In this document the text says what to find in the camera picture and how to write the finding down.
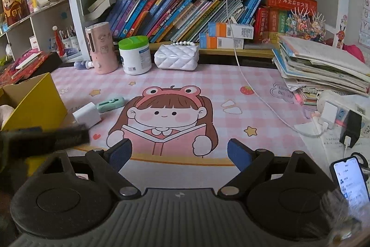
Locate orange white carton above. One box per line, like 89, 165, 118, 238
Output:
208, 22, 254, 40
199, 33, 245, 49

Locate white plug adapter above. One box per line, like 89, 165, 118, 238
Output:
314, 102, 339, 130

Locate white cubby shelf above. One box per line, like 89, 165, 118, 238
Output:
0, 0, 86, 64

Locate mint green correction tape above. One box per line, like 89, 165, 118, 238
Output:
96, 95, 125, 113

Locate reindeer card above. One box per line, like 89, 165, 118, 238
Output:
332, 14, 349, 49

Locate thick books lying flat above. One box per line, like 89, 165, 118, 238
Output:
87, 0, 120, 21

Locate smartphone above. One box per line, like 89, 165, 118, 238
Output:
330, 157, 370, 207

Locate colourful spiky toy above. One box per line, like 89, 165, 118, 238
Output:
286, 7, 326, 42

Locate pink cylindrical bottle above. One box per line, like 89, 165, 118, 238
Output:
85, 22, 120, 74

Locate white notebook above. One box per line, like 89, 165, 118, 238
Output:
14, 53, 42, 70

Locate white pen holders with pens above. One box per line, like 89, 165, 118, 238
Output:
50, 26, 80, 58

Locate row of colourful children's books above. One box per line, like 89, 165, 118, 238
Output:
105, 0, 263, 43

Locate printed paper sheet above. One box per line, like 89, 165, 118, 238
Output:
301, 120, 370, 178

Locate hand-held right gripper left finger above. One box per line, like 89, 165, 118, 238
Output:
27, 138, 142, 199

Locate white canister green lid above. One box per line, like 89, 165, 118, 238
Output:
118, 36, 152, 75

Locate black plug adapter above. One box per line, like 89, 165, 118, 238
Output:
339, 110, 363, 148

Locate upright red dictionaries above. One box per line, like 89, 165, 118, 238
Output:
254, 7, 290, 43

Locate pink plush toy head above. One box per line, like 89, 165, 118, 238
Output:
0, 105, 15, 128

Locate white charger cube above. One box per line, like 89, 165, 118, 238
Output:
72, 102, 102, 129

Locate white power strip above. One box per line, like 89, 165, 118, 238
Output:
316, 89, 370, 127

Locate red fortune god figurine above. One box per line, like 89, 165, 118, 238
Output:
1, 0, 29, 26

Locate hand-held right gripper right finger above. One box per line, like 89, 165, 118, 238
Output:
217, 138, 331, 199

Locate white charging cable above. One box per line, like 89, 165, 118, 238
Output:
226, 0, 326, 138

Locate yellow cardboard box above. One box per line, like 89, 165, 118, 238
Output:
0, 73, 77, 132

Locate white quilted handbag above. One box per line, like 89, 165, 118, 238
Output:
154, 41, 200, 71

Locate stack of papers and workbooks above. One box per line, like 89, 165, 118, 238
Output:
272, 34, 370, 106

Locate red thick book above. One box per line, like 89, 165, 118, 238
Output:
264, 0, 317, 15

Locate small purple bottle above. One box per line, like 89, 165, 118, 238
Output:
74, 60, 95, 70

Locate pink checked desk mat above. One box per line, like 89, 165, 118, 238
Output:
50, 62, 333, 178

